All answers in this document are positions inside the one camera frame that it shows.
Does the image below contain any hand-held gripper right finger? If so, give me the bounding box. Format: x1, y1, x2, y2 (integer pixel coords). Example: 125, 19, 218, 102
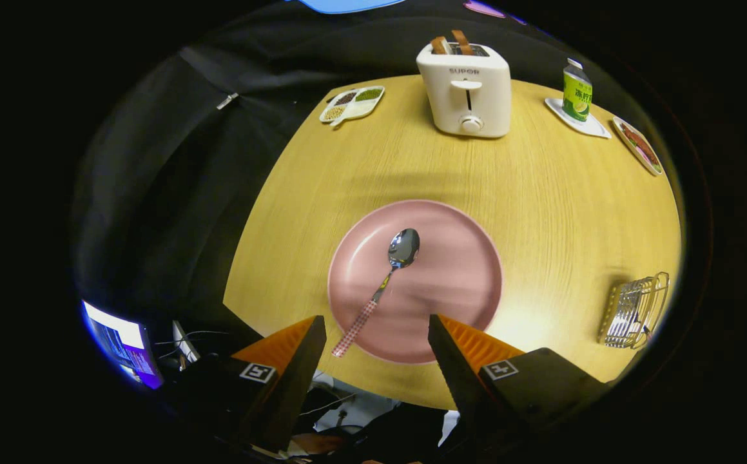
427, 314, 609, 445

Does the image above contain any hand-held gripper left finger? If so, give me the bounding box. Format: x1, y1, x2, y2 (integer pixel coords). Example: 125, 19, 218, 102
173, 314, 327, 453

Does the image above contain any spoon with checkered handle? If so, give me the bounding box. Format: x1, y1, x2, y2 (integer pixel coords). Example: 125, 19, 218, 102
331, 228, 422, 358

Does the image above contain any pink plate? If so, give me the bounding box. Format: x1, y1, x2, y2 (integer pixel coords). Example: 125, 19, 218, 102
327, 199, 504, 365

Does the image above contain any silver laptop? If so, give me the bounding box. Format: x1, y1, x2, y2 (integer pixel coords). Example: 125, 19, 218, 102
172, 320, 201, 365

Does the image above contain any computer monitor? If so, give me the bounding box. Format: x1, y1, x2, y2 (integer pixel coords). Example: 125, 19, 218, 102
82, 300, 164, 391

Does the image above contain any white toaster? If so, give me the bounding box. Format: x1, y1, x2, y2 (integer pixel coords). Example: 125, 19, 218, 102
416, 42, 513, 139

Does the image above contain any white square coaster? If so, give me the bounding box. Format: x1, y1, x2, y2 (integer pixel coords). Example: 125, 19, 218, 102
545, 97, 612, 139

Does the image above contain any white divided bean dish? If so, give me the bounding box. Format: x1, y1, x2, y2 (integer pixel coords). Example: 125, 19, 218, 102
319, 86, 386, 128

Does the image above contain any white plate with food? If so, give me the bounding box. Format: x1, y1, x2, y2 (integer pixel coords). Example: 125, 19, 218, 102
612, 116, 664, 177

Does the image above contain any green tea bottle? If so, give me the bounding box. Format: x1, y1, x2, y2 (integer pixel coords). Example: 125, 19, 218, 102
562, 58, 594, 122

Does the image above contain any metal wire basket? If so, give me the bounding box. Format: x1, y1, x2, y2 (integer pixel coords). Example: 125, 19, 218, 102
597, 271, 670, 350

